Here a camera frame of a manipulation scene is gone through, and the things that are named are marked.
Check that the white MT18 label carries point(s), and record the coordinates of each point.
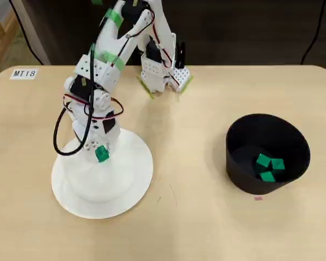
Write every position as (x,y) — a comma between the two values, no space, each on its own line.
(24,73)

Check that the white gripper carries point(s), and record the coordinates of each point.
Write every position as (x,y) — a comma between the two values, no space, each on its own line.
(90,148)

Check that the black clamp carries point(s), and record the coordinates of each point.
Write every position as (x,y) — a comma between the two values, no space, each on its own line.
(180,54)

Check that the black pot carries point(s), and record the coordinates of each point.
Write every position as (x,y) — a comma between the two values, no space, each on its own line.
(260,127)

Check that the green tape band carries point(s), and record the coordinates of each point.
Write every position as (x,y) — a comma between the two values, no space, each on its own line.
(115,18)
(119,63)

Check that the green cube block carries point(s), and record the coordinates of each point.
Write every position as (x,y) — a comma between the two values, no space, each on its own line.
(267,176)
(263,161)
(102,154)
(278,164)

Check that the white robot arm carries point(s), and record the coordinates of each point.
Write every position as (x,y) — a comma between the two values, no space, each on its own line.
(111,40)

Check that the small pink sticker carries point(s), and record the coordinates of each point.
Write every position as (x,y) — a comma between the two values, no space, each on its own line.
(259,198)

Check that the white round plate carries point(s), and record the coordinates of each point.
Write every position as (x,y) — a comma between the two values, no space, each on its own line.
(135,176)

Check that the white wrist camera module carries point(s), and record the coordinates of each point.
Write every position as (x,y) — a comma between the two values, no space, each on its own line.
(109,126)

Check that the small green object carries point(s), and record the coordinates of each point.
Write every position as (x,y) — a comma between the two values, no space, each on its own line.
(97,2)

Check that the grey partition post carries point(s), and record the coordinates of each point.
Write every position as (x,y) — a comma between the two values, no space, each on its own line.
(35,35)

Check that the white perforated base plate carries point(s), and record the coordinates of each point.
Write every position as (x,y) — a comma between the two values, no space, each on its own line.
(183,77)

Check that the yellow green base mat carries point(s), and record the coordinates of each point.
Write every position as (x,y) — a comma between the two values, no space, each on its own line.
(146,89)

